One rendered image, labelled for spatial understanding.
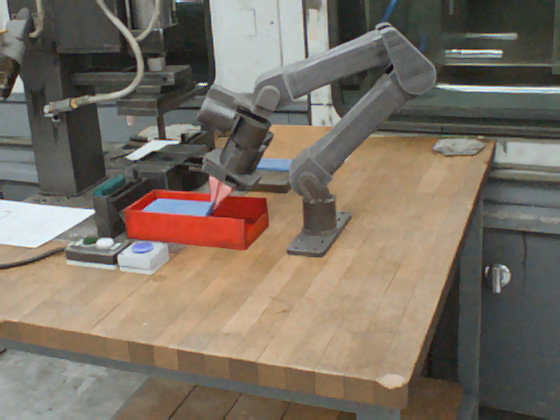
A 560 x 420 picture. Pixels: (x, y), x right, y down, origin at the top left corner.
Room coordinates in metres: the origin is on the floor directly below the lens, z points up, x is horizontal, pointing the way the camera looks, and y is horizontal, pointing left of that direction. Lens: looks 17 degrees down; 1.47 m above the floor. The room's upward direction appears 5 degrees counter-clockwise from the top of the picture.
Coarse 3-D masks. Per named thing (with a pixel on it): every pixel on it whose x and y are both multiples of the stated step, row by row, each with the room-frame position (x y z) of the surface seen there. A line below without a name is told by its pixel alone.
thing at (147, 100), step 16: (160, 64) 1.64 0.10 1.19; (80, 80) 1.70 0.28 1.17; (96, 80) 1.68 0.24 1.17; (112, 80) 1.66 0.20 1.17; (128, 80) 1.65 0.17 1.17; (144, 80) 1.63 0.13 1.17; (160, 80) 1.61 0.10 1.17; (176, 80) 1.61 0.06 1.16; (128, 96) 1.60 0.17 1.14; (144, 96) 1.59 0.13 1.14; (160, 96) 1.57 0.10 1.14; (176, 96) 1.62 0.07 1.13; (192, 96) 1.69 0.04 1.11; (128, 112) 1.57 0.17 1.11; (144, 112) 1.56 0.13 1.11; (160, 112) 1.55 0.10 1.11
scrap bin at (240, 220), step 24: (168, 192) 1.50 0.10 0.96; (192, 192) 1.47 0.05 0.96; (144, 216) 1.39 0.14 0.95; (168, 216) 1.37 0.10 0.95; (192, 216) 1.34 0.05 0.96; (216, 216) 1.45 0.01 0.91; (240, 216) 1.43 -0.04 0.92; (264, 216) 1.39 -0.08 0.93; (168, 240) 1.37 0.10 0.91; (192, 240) 1.35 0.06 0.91; (216, 240) 1.32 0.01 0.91; (240, 240) 1.30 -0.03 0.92
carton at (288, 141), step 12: (276, 132) 1.91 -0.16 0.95; (288, 132) 1.89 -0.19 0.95; (300, 132) 1.88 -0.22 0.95; (312, 132) 1.87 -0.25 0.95; (324, 132) 1.85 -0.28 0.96; (276, 144) 1.79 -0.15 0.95; (288, 144) 1.77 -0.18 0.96; (300, 144) 1.76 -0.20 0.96; (312, 144) 1.75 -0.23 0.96; (264, 156) 1.80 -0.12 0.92; (276, 156) 1.79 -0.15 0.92; (288, 156) 1.77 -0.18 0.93
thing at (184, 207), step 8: (160, 200) 1.47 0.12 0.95; (168, 200) 1.47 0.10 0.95; (144, 208) 1.43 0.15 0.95; (152, 208) 1.43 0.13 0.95; (160, 208) 1.43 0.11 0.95; (168, 208) 1.42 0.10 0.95; (176, 208) 1.42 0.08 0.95; (184, 208) 1.41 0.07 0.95; (192, 208) 1.41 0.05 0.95; (200, 208) 1.41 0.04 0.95; (208, 208) 1.36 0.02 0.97; (216, 208) 1.40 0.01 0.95; (208, 216) 1.37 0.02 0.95
